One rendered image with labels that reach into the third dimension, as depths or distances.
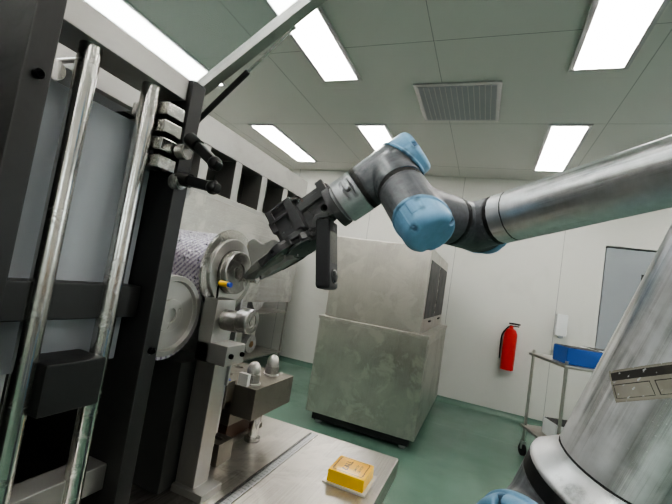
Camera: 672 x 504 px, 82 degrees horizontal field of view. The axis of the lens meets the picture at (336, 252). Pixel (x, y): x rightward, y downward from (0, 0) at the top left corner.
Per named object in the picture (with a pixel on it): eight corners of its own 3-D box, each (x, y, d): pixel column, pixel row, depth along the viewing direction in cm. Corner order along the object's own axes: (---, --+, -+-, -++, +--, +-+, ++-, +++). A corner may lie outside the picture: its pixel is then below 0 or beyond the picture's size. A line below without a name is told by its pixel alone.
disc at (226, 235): (201, 325, 64) (199, 236, 61) (199, 324, 64) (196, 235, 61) (253, 299, 77) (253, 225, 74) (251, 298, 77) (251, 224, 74)
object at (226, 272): (236, 244, 66) (256, 262, 73) (226, 243, 67) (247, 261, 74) (219, 284, 64) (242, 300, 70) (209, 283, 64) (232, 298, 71)
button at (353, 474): (362, 495, 68) (364, 480, 69) (325, 481, 71) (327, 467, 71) (372, 478, 75) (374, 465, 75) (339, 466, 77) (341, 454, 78)
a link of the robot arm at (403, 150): (422, 147, 55) (399, 118, 61) (359, 192, 58) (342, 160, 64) (440, 180, 61) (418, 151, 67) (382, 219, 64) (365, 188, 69)
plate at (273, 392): (250, 421, 75) (256, 389, 75) (104, 372, 90) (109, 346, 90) (289, 402, 90) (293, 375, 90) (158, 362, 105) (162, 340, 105)
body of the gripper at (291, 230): (282, 224, 73) (334, 186, 70) (303, 263, 70) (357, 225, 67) (260, 216, 66) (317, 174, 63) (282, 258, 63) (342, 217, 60)
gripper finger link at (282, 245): (266, 261, 68) (306, 234, 67) (270, 270, 68) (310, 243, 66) (252, 258, 64) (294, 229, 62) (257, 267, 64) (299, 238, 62)
